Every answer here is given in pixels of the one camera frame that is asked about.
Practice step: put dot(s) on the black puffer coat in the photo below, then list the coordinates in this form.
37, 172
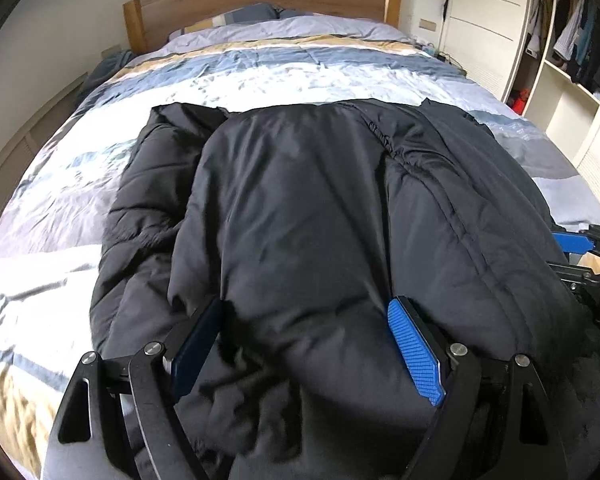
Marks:
320, 220

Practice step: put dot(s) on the wooden nightstand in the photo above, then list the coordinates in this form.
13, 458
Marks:
452, 62

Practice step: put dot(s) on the blue grey pillow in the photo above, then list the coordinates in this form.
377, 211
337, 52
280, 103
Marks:
294, 12

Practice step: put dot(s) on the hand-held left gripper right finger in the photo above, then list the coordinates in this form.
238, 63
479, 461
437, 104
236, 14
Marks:
415, 350

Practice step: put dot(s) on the hanging clothes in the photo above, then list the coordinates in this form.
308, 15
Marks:
580, 35

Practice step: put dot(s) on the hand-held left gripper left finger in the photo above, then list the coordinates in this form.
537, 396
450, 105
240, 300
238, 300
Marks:
200, 345

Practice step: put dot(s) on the wall socket plate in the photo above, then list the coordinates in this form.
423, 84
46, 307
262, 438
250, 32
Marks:
427, 24

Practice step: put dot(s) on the striped pillow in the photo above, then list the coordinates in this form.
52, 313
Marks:
245, 15

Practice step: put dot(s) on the red object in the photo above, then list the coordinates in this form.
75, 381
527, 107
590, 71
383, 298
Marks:
520, 102

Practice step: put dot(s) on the bed with striped duvet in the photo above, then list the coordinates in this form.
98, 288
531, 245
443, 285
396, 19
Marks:
280, 70

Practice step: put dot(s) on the dark blue cloth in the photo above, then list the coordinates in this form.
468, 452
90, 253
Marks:
105, 75

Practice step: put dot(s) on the low beige wall cabinet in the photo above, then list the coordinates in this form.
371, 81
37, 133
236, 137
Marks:
25, 150

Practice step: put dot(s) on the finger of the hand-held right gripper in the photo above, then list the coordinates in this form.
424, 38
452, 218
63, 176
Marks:
580, 277
570, 242

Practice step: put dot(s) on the white wardrobe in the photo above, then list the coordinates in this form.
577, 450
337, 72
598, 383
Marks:
480, 25

